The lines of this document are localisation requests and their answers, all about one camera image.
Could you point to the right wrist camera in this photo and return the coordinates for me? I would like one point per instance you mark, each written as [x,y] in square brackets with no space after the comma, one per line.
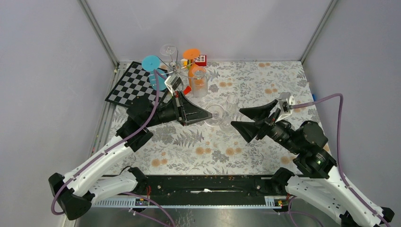
[285,101]

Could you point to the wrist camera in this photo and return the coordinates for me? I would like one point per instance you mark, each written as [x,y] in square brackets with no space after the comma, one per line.
[285,101]
[173,82]

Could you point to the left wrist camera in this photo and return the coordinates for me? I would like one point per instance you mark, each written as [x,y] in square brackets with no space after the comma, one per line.
[173,82]

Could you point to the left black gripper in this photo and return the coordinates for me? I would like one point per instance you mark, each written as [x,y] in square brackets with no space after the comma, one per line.
[187,113]

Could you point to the clear wine glass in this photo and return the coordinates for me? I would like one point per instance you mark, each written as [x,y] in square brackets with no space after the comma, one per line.
[170,51]
[230,107]
[218,115]

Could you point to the chrome wine glass rack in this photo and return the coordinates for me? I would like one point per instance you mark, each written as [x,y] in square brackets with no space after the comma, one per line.
[182,71]

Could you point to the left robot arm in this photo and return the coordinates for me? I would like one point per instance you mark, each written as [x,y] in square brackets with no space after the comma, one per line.
[76,191]

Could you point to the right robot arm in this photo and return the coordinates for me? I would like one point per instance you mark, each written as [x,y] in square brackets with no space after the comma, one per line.
[323,184]

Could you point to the floral tablecloth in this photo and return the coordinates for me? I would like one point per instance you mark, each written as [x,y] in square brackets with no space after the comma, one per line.
[200,149]

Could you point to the orange wine glass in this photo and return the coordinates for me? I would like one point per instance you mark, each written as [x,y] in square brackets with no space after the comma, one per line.
[191,54]

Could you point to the black white checkerboard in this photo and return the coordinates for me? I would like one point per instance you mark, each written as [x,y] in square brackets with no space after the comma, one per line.
[134,82]

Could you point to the red curved block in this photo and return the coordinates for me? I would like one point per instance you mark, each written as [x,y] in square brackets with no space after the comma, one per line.
[187,90]

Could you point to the red white block toy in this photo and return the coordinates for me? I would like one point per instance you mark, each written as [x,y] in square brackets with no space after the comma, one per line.
[201,61]

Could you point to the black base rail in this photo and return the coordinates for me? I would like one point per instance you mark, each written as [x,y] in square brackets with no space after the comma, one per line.
[211,190]

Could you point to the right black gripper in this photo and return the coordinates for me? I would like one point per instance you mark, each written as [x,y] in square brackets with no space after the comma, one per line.
[248,129]

